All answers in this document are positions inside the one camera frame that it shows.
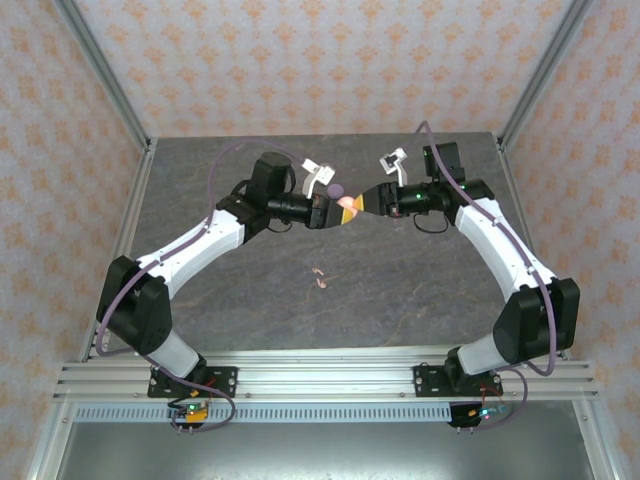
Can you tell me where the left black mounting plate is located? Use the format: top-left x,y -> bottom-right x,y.
147,366 -> 240,400

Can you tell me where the black mounting plate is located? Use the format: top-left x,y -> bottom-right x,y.
412,364 -> 501,400
147,366 -> 240,400

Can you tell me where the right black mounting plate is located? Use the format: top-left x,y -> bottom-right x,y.
412,364 -> 501,400

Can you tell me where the grey metal lower panel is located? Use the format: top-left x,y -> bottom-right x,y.
54,422 -> 596,480

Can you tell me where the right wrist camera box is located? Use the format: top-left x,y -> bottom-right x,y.
378,147 -> 410,187

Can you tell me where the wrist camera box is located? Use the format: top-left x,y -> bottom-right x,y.
378,147 -> 410,187
301,158 -> 337,200

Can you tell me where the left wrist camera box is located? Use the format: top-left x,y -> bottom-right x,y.
301,158 -> 337,200

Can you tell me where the right aluminium side rail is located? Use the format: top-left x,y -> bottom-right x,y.
494,133 -> 619,480

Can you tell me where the aluminium side rail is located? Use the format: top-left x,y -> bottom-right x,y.
24,138 -> 160,480
494,133 -> 619,480

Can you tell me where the left aluminium side rail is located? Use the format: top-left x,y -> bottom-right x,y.
24,138 -> 160,480

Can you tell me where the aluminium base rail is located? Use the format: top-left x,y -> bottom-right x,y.
52,347 -> 601,403

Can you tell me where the right aluminium frame post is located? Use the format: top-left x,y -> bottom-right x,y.
497,0 -> 599,154

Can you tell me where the aluminium frame post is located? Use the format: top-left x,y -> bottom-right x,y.
497,0 -> 599,154
52,0 -> 154,154

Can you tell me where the grey slotted cable duct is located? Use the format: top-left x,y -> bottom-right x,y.
74,403 -> 454,425

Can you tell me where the left aluminium frame post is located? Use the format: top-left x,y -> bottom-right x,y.
52,0 -> 154,154

